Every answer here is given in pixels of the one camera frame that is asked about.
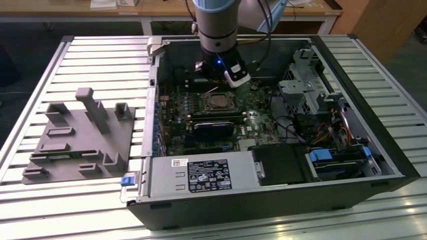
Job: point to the blue case latch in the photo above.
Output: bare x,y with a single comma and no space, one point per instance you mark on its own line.
127,181

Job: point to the white box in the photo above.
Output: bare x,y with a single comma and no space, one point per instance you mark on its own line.
103,4

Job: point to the black PC case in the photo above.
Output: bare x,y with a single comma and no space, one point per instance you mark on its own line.
234,212

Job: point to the silver power supply unit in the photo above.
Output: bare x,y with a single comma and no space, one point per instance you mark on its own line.
167,180

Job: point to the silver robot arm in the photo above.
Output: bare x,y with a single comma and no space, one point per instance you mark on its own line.
216,30

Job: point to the silver finned heat sink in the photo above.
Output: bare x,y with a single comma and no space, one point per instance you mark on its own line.
247,145

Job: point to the green RAM stick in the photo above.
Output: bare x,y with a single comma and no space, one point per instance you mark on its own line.
216,117
74,155

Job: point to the silver metal drive cage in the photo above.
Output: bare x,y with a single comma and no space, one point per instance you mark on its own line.
294,87

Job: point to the grey parts rack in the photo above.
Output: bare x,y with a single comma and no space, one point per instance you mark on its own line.
76,140

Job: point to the wooden cabinet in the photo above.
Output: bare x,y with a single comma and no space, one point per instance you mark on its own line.
383,25

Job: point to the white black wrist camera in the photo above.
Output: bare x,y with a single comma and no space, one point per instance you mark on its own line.
238,76

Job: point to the black graphics card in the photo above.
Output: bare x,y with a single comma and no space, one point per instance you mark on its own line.
214,131

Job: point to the silver green CPU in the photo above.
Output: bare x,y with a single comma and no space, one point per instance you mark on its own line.
220,100

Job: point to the wooden desk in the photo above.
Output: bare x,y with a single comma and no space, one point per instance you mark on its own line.
67,10

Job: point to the green motherboard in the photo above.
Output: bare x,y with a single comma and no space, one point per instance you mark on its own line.
263,125

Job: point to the CPU socket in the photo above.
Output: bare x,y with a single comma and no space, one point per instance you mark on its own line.
218,109

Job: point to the blue disk carrier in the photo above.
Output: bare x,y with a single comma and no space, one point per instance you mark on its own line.
320,156

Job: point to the small blue latch tab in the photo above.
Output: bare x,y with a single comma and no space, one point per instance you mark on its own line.
366,152

